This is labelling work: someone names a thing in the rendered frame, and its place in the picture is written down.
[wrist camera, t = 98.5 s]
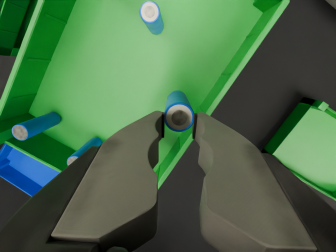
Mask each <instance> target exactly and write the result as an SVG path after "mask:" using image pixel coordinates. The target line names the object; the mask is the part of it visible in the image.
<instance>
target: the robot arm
mask: <svg viewBox="0 0 336 252"><path fill-rule="evenodd" d="M164 135H165V112H161V111H159V110H156V111H154V112H152V113H150V114H148V115H146V116H144V117H142V118H140V119H138V120H136V121H134V122H133V123H131V124H129V125H127V126H125V127H123V128H122V129H120V130H119V131H117V132H116V133H114V134H113V135H112V136H110V137H109V138H108V139H107V140H106V141H104V142H103V143H102V144H101V145H100V146H91V147H90V148H89V149H88V150H86V151H85V152H84V153H83V154H82V155H80V156H79V157H78V158H77V159H76V160H74V161H73V162H72V163H71V164H70V165H69V166H67V167H66V168H65V169H64V170H63V171H61V172H60V173H59V174H58V175H57V176H56V177H54V178H53V179H52V180H51V181H50V182H48V183H47V184H46V185H45V186H44V187H42V188H41V189H40V190H39V191H38V192H37V193H35V194H34V195H33V196H32V197H31V198H30V199H29V200H28V201H27V202H26V203H25V204H24V205H23V206H22V207H21V208H20V209H19V210H18V211H17V212H16V213H15V214H14V215H13V216H12V217H11V218H10V219H9V220H8V221H7V222H6V224H5V225H4V226H3V227H2V228H1V229H0V252H133V251H134V250H136V249H137V248H139V247H140V246H142V245H144V244H145V243H147V242H148V241H150V240H151V239H152V238H153V237H154V236H155V234H156V232H157V225H158V176H157V174H156V173H155V172H154V170H153V168H154V167H155V166H156V165H157V164H158V162H159V141H160V140H161V139H162V138H164ZM192 139H195V141H196V142H197V143H198V144H199V146H200V149H199V157H198V164H199V165H200V167H201V168H202V169H203V171H204V172H205V174H206V176H205V177H204V180H203V186H202V193H201V199H200V206H199V219H200V233H201V236H202V238H203V239H204V240H205V241H206V242H207V243H208V244H209V245H211V246H212V247H213V248H215V249H216V250H217V251H219V252H336V211H335V210H334V209H333V208H332V207H331V206H330V205H329V204H328V203H326V202H325V201H324V200H323V199H322V198H321V197H320V196H318V195H317V194H316V193H315V192H314V191H313V190H312V189H311V188H309V187H308V186H307V185H306V184H305V183H304V182H303V181H301V180H300V179H299V178H298V177H297V176H296V175H295V174H294V173H292V172H291V171H290V170H289V169H288V168H287V167H286V166H284V165H283V164H282V163H281V162H280V161H279V160H278V159H276V158H275V157H274V156H273V155H272V154H271V153H262V152H261V151H260V150H259V149H258V148H257V147H256V146H255V145H253V144H252V143H251V142H250V141H249V140H248V139H246V138H245V137H244V136H242V135H241V134H239V133H238V132H236V131H235V130H233V129H232V128H230V127H228V126H226V125H225V124H223V123H221V122H220V121H218V120H216V119H214V118H213V117H211V116H209V115H208V114H206V113H204V112H199V113H194V116H193V124H192Z"/></svg>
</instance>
